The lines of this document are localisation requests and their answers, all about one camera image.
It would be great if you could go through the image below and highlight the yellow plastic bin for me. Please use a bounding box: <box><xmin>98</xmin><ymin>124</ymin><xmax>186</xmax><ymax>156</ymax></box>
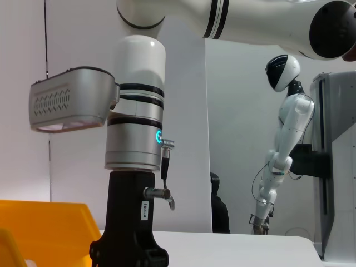
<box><xmin>0</xmin><ymin>199</ymin><xmax>102</xmax><ymax>267</ymax></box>

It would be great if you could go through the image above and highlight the humanoid robot white torso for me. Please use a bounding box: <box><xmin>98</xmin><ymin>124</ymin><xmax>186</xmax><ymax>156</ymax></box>
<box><xmin>278</xmin><ymin>80</ymin><xmax>317</xmax><ymax>145</ymax></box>

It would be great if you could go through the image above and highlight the tangled cable loop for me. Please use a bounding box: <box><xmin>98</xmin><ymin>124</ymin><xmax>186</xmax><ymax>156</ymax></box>
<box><xmin>285</xmin><ymin>226</ymin><xmax>310</xmax><ymax>236</ymax></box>

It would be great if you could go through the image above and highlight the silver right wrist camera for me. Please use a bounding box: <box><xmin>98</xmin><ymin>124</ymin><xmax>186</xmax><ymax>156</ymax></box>
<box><xmin>29</xmin><ymin>66</ymin><xmax>121</xmax><ymax>135</ymax></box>

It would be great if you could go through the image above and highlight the person in black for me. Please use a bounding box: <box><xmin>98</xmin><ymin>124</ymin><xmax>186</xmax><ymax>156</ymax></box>
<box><xmin>210</xmin><ymin>171</ymin><xmax>231</xmax><ymax>234</ymax></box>

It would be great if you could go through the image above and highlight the humanoid robot tan gripper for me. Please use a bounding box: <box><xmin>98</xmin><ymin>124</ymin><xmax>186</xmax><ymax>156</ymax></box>
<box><xmin>249</xmin><ymin>213</ymin><xmax>273</xmax><ymax>235</ymax></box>

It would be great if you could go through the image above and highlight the white robot lift column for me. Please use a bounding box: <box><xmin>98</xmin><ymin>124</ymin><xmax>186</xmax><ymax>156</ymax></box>
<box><xmin>291</xmin><ymin>71</ymin><xmax>356</xmax><ymax>262</ymax></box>

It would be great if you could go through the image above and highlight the right arm cable with connector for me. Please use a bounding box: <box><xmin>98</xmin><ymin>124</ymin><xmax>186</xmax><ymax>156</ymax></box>
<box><xmin>143</xmin><ymin>138</ymin><xmax>178</xmax><ymax>211</ymax></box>

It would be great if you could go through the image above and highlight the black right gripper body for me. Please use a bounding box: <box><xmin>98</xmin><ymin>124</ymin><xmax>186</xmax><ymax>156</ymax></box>
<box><xmin>89</xmin><ymin>171</ymin><xmax>170</xmax><ymax>267</ymax></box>

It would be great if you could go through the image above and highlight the thin black humanoid arm cable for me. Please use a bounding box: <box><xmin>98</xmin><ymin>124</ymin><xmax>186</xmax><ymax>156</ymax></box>
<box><xmin>251</xmin><ymin>162</ymin><xmax>275</xmax><ymax>201</ymax></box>

